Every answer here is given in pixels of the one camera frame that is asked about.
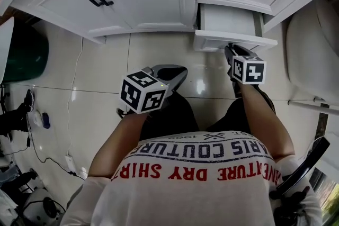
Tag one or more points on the person's black trousers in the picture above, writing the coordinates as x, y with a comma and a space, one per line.
180, 113

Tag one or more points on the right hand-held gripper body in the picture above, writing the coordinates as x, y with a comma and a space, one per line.
250, 71

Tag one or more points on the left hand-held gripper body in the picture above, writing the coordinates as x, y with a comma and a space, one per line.
144, 92

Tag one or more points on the white power strip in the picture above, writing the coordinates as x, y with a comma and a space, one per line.
70, 164

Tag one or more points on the white round floor object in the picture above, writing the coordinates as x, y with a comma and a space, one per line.
37, 117

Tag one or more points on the dark blue floor object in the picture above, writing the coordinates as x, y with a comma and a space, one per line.
46, 120

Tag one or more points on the person's left forearm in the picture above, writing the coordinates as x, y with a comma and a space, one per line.
116, 145

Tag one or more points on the person's right forearm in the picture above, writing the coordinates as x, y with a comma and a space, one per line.
265, 119

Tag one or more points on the white printed t-shirt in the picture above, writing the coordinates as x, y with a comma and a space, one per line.
185, 201

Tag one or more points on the white rounded fixture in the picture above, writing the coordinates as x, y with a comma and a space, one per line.
310, 55

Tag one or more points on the white vanity cabinet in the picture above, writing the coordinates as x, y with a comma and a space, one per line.
294, 5

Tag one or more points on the black clip device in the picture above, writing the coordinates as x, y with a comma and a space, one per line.
291, 201

